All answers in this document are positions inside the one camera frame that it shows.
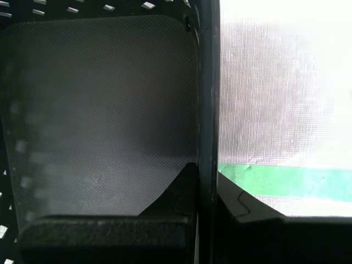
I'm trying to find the black perforated plastic basket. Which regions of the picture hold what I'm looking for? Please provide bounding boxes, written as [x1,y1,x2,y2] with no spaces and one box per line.
[0,0,221,264]

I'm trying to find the white table cloth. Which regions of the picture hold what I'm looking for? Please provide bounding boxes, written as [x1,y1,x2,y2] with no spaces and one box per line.
[218,0,352,218]

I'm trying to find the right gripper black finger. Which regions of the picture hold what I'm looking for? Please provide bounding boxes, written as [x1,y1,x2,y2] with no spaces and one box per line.
[20,162,199,264]
[216,172,352,264]

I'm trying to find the long green tape strip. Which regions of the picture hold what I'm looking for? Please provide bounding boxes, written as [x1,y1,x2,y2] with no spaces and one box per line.
[218,163,352,199]

